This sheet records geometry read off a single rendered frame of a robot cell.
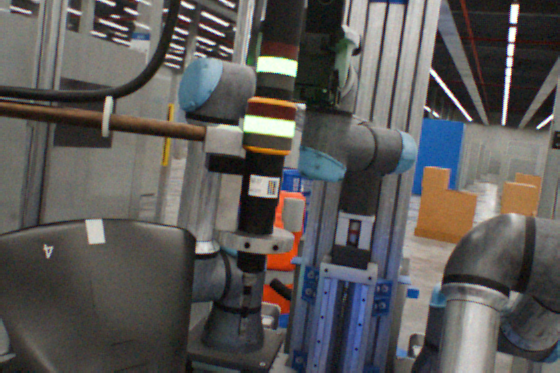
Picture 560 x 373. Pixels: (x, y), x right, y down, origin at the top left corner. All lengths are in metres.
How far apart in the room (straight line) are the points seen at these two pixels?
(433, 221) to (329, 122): 9.01
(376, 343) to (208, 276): 0.50
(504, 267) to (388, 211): 0.58
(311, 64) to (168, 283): 0.30
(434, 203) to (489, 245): 8.91
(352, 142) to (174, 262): 0.35
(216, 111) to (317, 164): 0.36
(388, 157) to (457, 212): 8.86
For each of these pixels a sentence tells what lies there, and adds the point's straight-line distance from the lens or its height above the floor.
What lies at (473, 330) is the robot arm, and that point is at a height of 1.32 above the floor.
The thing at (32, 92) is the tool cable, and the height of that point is 1.56.
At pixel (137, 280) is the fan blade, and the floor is 1.38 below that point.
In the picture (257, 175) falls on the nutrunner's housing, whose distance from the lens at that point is 0.45.
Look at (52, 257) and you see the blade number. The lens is 0.60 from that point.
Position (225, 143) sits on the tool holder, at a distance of 0.45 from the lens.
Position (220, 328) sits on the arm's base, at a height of 1.09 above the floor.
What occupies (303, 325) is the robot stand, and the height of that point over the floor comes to 1.06.
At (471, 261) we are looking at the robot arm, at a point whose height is 1.40.
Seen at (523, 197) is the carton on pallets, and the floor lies 1.07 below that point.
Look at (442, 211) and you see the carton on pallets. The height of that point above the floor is 0.50.
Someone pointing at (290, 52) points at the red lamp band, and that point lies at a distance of 0.46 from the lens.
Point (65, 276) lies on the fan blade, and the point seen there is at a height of 1.38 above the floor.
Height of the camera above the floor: 1.56
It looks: 4 degrees down
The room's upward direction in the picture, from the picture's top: 8 degrees clockwise
